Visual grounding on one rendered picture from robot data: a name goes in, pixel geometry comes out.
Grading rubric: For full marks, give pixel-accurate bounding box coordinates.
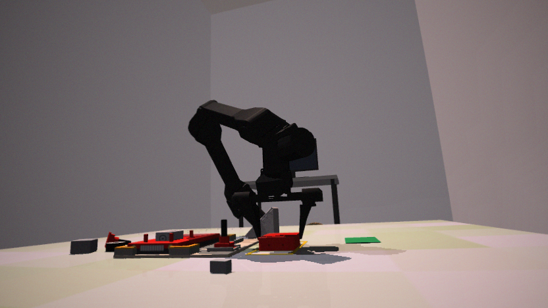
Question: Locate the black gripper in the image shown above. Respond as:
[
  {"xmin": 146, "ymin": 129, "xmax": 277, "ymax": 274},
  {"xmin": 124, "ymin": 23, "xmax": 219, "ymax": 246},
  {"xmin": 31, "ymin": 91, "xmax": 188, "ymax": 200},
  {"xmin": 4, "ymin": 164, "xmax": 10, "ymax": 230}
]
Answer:
[{"xmin": 232, "ymin": 163, "xmax": 323, "ymax": 240}]

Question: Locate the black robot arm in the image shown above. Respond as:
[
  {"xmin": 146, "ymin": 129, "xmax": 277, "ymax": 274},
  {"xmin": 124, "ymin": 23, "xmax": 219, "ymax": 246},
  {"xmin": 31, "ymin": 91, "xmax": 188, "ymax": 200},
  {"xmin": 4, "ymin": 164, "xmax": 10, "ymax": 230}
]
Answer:
[{"xmin": 188, "ymin": 100, "xmax": 315, "ymax": 225}]

